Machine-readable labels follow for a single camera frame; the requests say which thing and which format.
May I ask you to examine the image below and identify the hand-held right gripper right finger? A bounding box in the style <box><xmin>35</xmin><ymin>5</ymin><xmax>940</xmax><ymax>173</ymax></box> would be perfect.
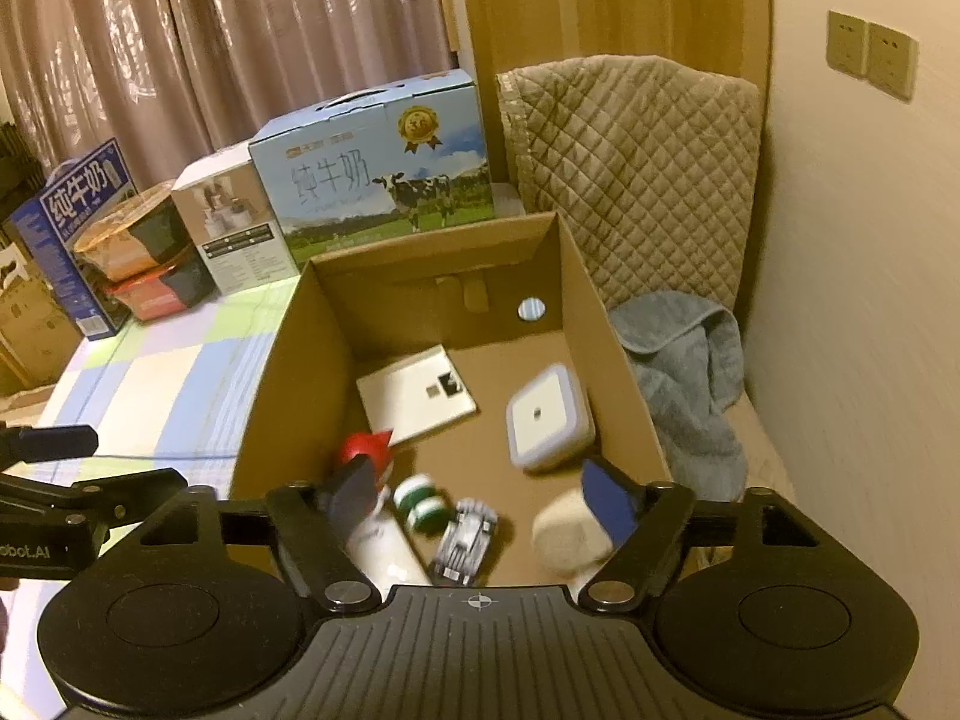
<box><xmin>577</xmin><ymin>459</ymin><xmax>822</xmax><ymax>612</ymax></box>

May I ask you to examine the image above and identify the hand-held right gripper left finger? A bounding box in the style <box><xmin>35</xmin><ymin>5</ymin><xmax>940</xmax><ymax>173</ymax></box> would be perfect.
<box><xmin>139</xmin><ymin>457</ymin><xmax>391</xmax><ymax>614</ymax></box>

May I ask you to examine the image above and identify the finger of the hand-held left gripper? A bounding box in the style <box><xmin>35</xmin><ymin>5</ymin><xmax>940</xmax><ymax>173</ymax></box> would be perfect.
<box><xmin>0</xmin><ymin>469</ymin><xmax>188</xmax><ymax>533</ymax></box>
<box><xmin>0</xmin><ymin>426</ymin><xmax>100</xmax><ymax>464</ymax></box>

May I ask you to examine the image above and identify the red toy figure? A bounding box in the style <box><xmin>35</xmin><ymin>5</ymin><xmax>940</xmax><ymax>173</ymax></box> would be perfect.
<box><xmin>337</xmin><ymin>429</ymin><xmax>396</xmax><ymax>485</ymax></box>

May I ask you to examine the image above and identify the cream tape roll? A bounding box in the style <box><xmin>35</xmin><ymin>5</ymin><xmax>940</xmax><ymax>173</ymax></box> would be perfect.
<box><xmin>532</xmin><ymin>489</ymin><xmax>617</xmax><ymax>577</ymax></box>

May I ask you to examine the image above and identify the small green label bottle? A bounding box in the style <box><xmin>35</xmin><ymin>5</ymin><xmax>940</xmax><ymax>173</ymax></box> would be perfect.
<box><xmin>394</xmin><ymin>474</ymin><xmax>449</xmax><ymax>533</ymax></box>

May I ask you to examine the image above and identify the white remote control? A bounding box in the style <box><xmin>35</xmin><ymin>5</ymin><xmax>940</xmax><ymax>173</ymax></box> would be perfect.
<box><xmin>351</xmin><ymin>506</ymin><xmax>434</xmax><ymax>590</ymax></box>

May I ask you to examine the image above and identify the white square night light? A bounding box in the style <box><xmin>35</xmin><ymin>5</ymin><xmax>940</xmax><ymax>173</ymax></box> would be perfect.
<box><xmin>506</xmin><ymin>364</ymin><xmax>596</xmax><ymax>472</ymax></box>

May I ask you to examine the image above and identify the small toy car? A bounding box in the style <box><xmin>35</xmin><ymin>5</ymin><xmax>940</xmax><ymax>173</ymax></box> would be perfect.
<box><xmin>433</xmin><ymin>499</ymin><xmax>500</xmax><ymax>584</ymax></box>

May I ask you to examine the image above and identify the large cardboard box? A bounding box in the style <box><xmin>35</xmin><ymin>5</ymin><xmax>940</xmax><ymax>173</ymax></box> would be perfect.
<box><xmin>229</xmin><ymin>211</ymin><xmax>674</xmax><ymax>590</ymax></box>

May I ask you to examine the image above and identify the checked bed sheet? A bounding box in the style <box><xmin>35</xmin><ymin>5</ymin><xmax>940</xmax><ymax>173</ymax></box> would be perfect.
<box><xmin>34</xmin><ymin>277</ymin><xmax>308</xmax><ymax>541</ymax></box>

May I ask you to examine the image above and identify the grey towel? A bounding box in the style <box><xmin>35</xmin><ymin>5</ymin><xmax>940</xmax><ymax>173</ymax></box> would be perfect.
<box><xmin>607</xmin><ymin>292</ymin><xmax>749</xmax><ymax>503</ymax></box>

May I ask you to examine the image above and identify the red noodle bowl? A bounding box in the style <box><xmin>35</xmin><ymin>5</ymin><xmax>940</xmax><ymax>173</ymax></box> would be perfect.
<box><xmin>105</xmin><ymin>251</ymin><xmax>215</xmax><ymax>323</ymax></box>

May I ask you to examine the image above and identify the dark blue milk carton box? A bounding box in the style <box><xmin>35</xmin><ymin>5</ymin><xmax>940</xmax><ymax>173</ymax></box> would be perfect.
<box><xmin>7</xmin><ymin>137</ymin><xmax>132</xmax><ymax>340</ymax></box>

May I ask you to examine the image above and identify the black orange noodle bowl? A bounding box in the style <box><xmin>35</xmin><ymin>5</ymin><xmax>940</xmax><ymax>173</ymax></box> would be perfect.
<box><xmin>73</xmin><ymin>181</ymin><xmax>190</xmax><ymax>278</ymax></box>

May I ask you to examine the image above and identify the white appliance box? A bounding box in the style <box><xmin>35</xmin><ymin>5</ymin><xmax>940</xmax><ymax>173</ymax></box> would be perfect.
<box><xmin>171</xmin><ymin>139</ymin><xmax>301</xmax><ymax>295</ymax></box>

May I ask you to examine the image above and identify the light blue milk carton box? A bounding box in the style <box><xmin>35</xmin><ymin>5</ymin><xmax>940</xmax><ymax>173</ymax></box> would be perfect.
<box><xmin>247</xmin><ymin>69</ymin><xmax>496</xmax><ymax>271</ymax></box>

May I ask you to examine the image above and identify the beige quilted chair cover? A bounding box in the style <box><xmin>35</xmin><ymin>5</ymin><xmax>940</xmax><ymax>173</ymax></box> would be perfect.
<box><xmin>495</xmin><ymin>54</ymin><xmax>800</xmax><ymax>511</ymax></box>

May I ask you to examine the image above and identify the brown patterned curtain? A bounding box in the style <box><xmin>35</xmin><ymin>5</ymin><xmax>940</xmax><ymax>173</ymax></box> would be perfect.
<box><xmin>0</xmin><ymin>0</ymin><xmax>458</xmax><ymax>188</ymax></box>

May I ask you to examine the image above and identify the yellow wooden cabinet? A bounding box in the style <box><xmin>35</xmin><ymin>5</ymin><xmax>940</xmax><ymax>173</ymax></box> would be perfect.
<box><xmin>454</xmin><ymin>0</ymin><xmax>773</xmax><ymax>188</ymax></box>

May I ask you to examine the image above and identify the cardboard carton white handle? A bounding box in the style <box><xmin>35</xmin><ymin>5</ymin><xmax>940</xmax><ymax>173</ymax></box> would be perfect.
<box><xmin>0</xmin><ymin>240</ymin><xmax>83</xmax><ymax>395</ymax></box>

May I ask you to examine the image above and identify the beige wall socket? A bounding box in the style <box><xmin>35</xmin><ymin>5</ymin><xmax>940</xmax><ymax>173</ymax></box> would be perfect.
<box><xmin>825</xmin><ymin>9</ymin><xmax>871</xmax><ymax>80</ymax></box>
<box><xmin>866</xmin><ymin>21</ymin><xmax>920</xmax><ymax>101</ymax></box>

